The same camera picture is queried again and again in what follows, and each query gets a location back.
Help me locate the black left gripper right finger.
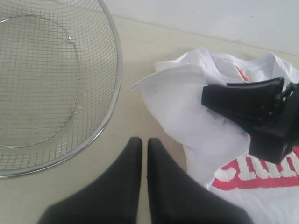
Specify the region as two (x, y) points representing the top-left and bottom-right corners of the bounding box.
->
(147, 138), (253, 224)

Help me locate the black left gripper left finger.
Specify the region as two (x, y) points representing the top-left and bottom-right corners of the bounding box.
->
(38, 137), (142, 224)

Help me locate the white t-shirt red lettering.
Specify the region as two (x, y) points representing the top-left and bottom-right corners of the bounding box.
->
(134, 48), (299, 224)

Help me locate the metal wire mesh basket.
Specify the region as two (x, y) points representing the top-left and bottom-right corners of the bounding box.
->
(0, 0), (123, 179)

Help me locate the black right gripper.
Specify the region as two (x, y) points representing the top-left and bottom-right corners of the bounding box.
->
(201, 77), (299, 164)

